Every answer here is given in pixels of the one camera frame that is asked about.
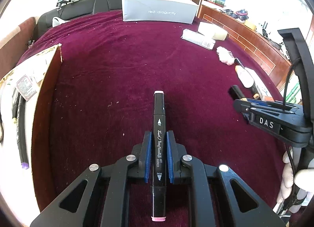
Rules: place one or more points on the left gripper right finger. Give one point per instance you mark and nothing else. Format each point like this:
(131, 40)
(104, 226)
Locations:
(174, 153)

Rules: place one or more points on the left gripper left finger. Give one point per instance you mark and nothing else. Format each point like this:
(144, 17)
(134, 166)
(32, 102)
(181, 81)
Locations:
(143, 152)

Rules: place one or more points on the black marker pink caps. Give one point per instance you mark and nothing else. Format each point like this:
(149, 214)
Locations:
(159, 178)

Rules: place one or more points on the black marker peach caps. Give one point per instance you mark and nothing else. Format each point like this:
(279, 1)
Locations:
(236, 93)

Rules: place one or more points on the white dropper bottle orange cap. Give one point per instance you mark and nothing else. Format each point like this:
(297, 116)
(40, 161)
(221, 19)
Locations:
(247, 80)

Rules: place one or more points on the pink fluffy ball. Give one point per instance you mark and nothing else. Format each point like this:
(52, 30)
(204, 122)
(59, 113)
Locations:
(225, 56)

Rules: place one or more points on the black marker purple caps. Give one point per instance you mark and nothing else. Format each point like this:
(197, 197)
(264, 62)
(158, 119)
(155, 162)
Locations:
(21, 135)

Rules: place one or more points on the white pink medicine box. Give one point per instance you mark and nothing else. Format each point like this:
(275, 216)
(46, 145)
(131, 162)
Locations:
(26, 87)

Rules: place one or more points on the right white gloved hand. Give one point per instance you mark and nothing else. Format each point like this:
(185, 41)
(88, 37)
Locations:
(302, 179)

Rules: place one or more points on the long white ointment box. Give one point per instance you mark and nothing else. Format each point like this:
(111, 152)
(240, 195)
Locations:
(264, 93)

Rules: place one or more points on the brown wooden cabinet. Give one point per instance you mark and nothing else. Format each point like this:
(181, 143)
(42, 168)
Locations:
(254, 25)

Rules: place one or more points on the maroon velvet table cloth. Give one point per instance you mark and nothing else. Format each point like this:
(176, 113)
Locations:
(102, 104)

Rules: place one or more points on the grey red striped carton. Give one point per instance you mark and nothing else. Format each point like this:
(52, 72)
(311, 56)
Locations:
(198, 39)

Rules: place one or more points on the small cream cardboard box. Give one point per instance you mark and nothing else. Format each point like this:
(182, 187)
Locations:
(212, 31)

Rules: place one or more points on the white gold tray box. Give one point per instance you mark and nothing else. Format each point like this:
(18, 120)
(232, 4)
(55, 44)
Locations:
(18, 199)

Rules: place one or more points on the grey shoe box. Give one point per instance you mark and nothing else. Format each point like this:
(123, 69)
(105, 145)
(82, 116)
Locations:
(179, 11)

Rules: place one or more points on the black leather sofa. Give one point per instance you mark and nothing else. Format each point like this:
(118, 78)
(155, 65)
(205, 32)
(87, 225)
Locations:
(75, 10)

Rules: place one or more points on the white plastic bag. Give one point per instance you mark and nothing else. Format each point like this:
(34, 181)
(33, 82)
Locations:
(56, 21)

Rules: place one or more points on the maroon armchair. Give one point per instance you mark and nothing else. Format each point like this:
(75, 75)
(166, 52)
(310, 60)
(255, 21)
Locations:
(14, 45)

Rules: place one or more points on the black camera clamps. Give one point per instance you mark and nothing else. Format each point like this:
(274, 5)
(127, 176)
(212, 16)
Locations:
(61, 3)

